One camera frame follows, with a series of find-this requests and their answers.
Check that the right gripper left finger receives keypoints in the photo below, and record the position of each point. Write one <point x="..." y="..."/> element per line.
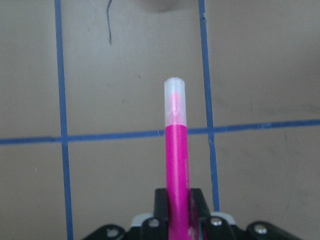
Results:
<point x="156" y="226"/>

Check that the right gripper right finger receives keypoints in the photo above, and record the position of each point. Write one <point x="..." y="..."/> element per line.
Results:
<point x="208" y="225"/>

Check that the pink highlighter pen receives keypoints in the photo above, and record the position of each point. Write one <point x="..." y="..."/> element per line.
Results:
<point x="180" y="222"/>

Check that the pink mesh cup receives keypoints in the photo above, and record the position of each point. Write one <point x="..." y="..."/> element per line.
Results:
<point x="157" y="6"/>

